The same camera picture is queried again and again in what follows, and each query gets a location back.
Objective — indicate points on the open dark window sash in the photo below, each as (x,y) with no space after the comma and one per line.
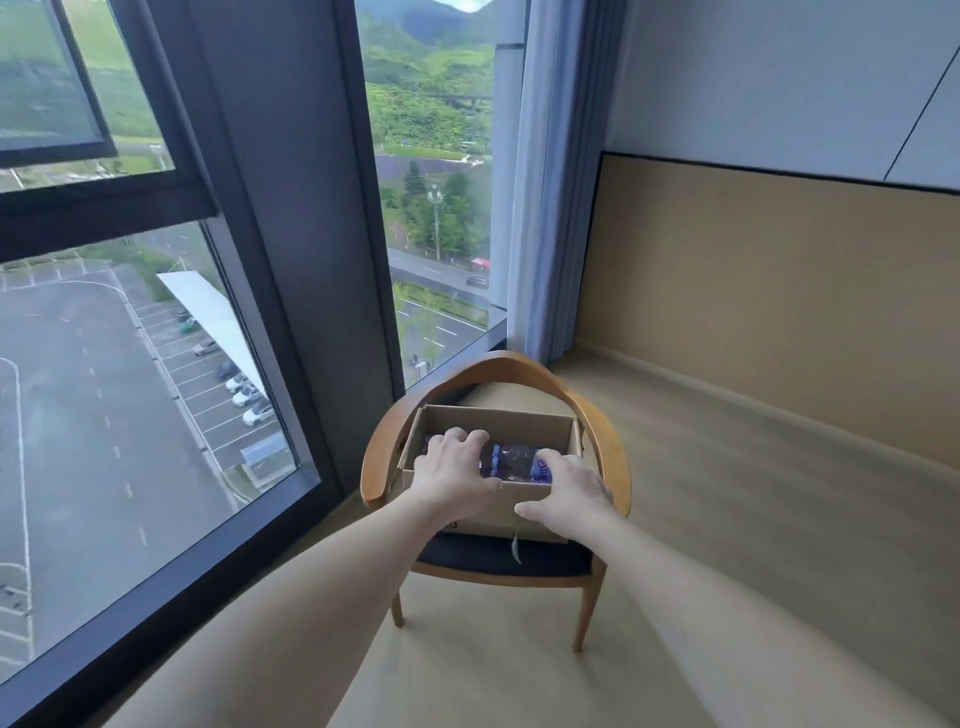
(90,112)

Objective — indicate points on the wooden chair with black seat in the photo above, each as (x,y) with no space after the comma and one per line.
(489,363)

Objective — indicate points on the person's right hand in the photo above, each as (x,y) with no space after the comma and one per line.
(574,499)

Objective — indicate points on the grey-blue curtain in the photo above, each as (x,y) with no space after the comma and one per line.
(559,187)

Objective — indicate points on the person's right forearm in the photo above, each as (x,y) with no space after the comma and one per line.
(720,630)

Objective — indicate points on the dark grey window frame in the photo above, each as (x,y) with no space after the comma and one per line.
(292,225)

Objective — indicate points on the person's left thumb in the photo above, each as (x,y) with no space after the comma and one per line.
(484,488)

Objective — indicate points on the dark purple plastic packet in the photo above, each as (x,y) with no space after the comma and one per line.
(514,461)

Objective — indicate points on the person's right thumb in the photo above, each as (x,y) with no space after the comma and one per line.
(531,510)

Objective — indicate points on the brown cardboard box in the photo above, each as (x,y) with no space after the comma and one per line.
(491,520)

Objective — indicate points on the person's left forearm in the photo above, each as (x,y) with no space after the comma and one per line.
(300,622)

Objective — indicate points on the person's left hand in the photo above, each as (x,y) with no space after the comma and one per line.
(448,476)

